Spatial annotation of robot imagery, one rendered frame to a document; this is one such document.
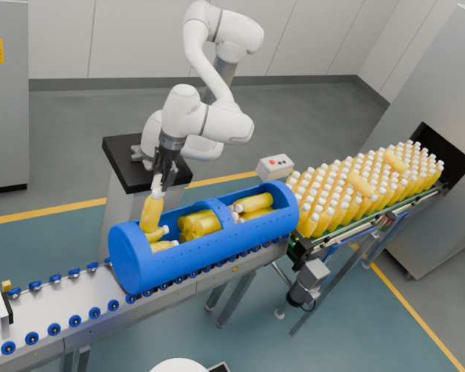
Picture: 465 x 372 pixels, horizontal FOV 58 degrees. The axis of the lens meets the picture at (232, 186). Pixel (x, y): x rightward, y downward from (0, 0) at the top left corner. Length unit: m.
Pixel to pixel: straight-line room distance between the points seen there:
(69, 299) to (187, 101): 0.94
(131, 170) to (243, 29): 0.87
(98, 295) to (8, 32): 1.53
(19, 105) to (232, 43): 1.59
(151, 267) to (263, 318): 1.61
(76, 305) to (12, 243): 1.41
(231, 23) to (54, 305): 1.28
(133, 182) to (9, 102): 1.12
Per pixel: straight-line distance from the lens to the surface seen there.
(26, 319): 1.76
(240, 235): 1.83
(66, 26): 4.17
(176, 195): 2.29
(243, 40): 1.74
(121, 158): 2.17
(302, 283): 2.40
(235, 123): 1.31
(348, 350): 3.31
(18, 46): 2.71
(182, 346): 2.82
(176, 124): 1.30
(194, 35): 1.63
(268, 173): 2.39
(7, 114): 2.94
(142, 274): 1.61
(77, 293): 1.82
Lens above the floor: 2.48
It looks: 40 degrees down
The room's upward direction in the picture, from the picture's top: 24 degrees clockwise
